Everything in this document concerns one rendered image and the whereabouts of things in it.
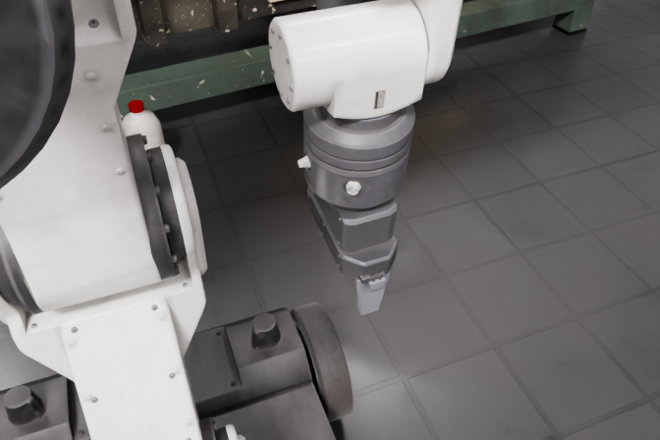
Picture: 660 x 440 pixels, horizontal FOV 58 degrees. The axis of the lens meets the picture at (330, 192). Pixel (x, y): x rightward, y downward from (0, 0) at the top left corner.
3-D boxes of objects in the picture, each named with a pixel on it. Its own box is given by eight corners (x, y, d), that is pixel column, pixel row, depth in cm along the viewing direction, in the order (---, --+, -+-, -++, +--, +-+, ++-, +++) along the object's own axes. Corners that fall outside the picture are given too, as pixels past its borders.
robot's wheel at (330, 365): (353, 436, 104) (357, 369, 91) (326, 446, 102) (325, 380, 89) (314, 346, 118) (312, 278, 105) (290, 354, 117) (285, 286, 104)
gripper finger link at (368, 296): (351, 311, 58) (355, 273, 54) (381, 302, 59) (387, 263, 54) (357, 324, 57) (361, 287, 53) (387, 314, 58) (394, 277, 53)
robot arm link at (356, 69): (431, 158, 47) (457, 31, 39) (302, 191, 44) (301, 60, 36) (374, 78, 54) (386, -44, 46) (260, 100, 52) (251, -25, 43)
